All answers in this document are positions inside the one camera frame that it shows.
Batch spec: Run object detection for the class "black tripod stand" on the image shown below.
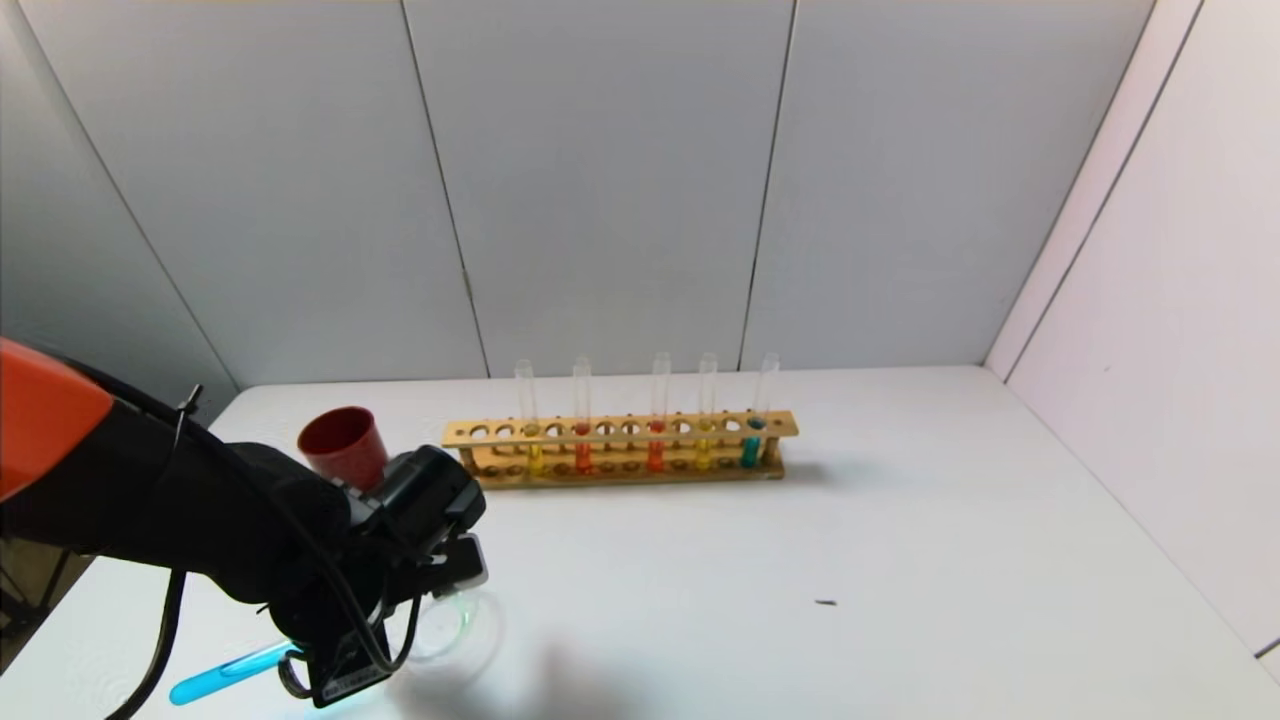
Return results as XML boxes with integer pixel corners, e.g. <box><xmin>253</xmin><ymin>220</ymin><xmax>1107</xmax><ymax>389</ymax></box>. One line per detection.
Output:
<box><xmin>0</xmin><ymin>540</ymin><xmax>96</xmax><ymax>651</ymax></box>

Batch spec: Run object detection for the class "dark red plastic cup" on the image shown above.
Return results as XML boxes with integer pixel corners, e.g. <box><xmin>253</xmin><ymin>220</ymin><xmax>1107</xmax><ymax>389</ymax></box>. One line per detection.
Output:
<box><xmin>297</xmin><ymin>405</ymin><xmax>392</xmax><ymax>494</ymax></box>

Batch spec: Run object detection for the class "orange pigment glass test tube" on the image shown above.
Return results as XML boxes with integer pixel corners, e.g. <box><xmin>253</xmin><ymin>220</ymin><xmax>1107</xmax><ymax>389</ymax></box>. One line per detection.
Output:
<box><xmin>646</xmin><ymin>353</ymin><xmax>673</xmax><ymax>475</ymax></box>
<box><xmin>572</xmin><ymin>357</ymin><xmax>595</xmax><ymax>477</ymax></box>

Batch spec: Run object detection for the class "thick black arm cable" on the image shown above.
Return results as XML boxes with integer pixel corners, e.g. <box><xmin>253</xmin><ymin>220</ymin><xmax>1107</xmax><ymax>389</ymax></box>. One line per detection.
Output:
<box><xmin>60</xmin><ymin>355</ymin><xmax>421</xmax><ymax>720</ymax></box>

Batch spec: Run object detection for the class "blue pigment glass test tube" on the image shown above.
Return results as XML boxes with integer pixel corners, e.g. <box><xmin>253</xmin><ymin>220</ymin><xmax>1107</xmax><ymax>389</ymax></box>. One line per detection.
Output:
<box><xmin>739</xmin><ymin>352</ymin><xmax>781</xmax><ymax>470</ymax></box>
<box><xmin>168</xmin><ymin>639</ymin><xmax>307</xmax><ymax>707</ymax></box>

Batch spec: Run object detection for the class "wooden test tube rack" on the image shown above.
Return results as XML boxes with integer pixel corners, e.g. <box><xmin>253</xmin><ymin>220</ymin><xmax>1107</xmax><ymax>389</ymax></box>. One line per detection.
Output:
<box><xmin>442</xmin><ymin>410</ymin><xmax>800</xmax><ymax>492</ymax></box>

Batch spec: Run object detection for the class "clear glass dish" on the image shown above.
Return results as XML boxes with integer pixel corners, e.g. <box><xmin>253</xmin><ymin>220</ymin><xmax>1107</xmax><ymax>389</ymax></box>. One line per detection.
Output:
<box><xmin>405</xmin><ymin>588</ymin><xmax>484</xmax><ymax>662</ymax></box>

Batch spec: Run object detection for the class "yellow pigment glass test tube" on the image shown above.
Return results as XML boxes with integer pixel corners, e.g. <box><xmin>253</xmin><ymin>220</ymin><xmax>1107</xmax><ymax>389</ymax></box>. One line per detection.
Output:
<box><xmin>693</xmin><ymin>352</ymin><xmax>720</xmax><ymax>472</ymax></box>
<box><xmin>514</xmin><ymin>360</ymin><xmax>548</xmax><ymax>479</ymax></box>

